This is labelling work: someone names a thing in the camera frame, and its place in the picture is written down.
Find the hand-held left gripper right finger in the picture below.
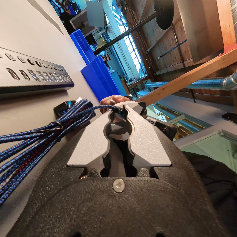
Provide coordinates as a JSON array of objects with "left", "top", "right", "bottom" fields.
[{"left": 123, "top": 104, "right": 172, "bottom": 170}]

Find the red black braided cable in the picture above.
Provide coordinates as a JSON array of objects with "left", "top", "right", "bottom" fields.
[{"left": 0, "top": 144, "right": 48, "bottom": 185}]

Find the blue plastic bin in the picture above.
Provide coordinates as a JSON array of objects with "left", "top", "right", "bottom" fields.
[
  {"left": 70, "top": 29, "right": 97, "bottom": 65},
  {"left": 80, "top": 56, "right": 122, "bottom": 106}
]

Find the person's black jacket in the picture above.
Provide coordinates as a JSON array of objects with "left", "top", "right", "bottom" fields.
[{"left": 182, "top": 151, "right": 237, "bottom": 237}]

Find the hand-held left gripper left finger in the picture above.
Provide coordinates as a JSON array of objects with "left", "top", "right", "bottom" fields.
[{"left": 67, "top": 111, "right": 114, "bottom": 171}]

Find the wooden beam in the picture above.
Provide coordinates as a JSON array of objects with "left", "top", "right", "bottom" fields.
[{"left": 134, "top": 49, "right": 237, "bottom": 106}]

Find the blue braided usb cable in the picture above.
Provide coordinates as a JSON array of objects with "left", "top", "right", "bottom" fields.
[
  {"left": 66, "top": 100, "right": 83, "bottom": 111},
  {"left": 0, "top": 99, "right": 125, "bottom": 206}
]

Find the large plywood panel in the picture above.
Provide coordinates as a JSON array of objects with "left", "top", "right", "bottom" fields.
[{"left": 176, "top": 0, "right": 232, "bottom": 64}]

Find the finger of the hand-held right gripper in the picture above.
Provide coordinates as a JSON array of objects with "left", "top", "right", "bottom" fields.
[
  {"left": 108, "top": 121, "right": 132, "bottom": 140},
  {"left": 113, "top": 100, "right": 147, "bottom": 119}
]

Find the black cable tie loop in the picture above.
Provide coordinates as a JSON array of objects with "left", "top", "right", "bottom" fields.
[{"left": 49, "top": 121, "right": 64, "bottom": 132}]

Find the black usb hub white lettering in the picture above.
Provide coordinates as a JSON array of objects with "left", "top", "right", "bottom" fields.
[{"left": 53, "top": 100, "right": 97, "bottom": 123}]

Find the silver ventilation duct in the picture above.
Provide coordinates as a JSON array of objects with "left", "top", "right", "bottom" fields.
[{"left": 145, "top": 71, "right": 237, "bottom": 91}]

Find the person's right hand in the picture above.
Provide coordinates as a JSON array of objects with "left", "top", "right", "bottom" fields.
[{"left": 100, "top": 95, "right": 134, "bottom": 115}]

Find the black pedestal fan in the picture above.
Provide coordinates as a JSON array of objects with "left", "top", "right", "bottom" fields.
[{"left": 93, "top": 0, "right": 174, "bottom": 56}]

